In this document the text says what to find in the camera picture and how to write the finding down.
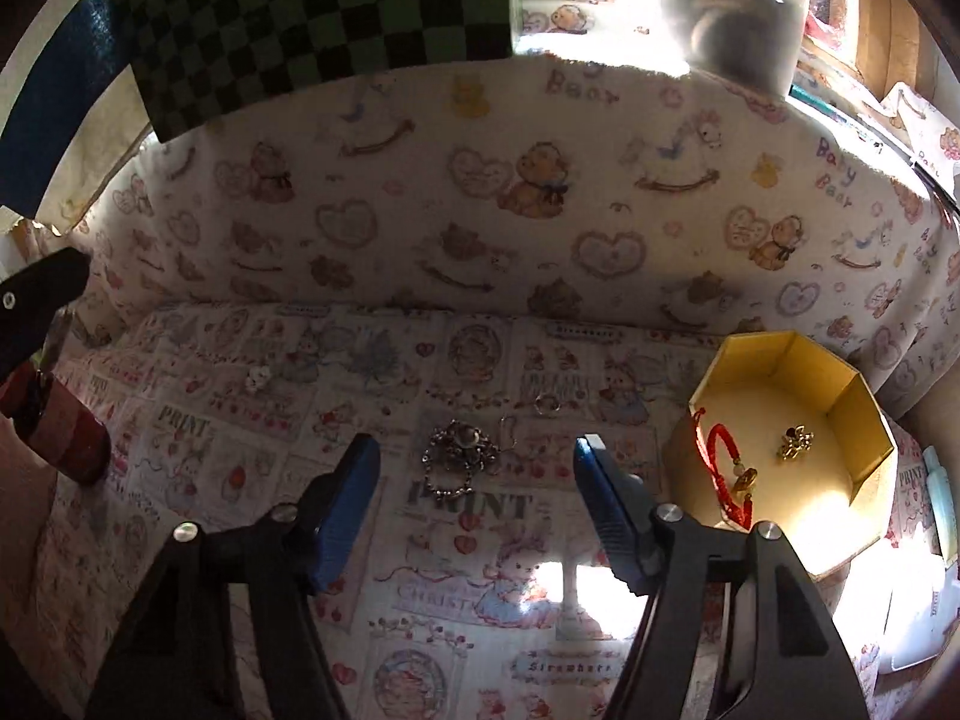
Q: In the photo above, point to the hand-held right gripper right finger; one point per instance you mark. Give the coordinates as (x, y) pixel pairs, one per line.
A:
(606, 502)

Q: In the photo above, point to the green black checkered cloth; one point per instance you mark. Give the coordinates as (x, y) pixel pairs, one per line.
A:
(300, 15)

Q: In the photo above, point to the teal pen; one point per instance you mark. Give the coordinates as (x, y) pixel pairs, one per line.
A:
(817, 101)

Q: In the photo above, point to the bear print blanket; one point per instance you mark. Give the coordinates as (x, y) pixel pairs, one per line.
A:
(450, 202)

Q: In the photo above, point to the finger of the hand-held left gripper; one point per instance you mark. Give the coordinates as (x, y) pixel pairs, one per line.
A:
(37, 296)

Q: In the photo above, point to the gold octagonal box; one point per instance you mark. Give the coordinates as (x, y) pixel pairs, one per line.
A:
(795, 360)

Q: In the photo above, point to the gold flower brooch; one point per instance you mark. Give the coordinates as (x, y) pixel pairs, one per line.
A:
(795, 444)

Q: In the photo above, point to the bear print card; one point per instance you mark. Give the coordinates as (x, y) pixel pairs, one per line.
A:
(930, 131)

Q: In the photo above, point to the translucent plastic container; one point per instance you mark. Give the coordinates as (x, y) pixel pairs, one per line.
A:
(727, 22)

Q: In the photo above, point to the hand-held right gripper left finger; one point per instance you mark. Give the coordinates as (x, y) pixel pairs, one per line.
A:
(351, 502)

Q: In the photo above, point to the white paper sheet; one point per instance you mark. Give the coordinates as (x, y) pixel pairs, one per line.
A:
(915, 615)

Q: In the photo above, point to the patchwork print blanket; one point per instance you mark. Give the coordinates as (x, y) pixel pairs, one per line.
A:
(450, 540)

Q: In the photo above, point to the small white bear charm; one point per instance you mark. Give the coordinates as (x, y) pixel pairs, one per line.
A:
(259, 378)

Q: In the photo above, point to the dark blue cloth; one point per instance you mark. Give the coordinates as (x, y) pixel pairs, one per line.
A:
(52, 105)

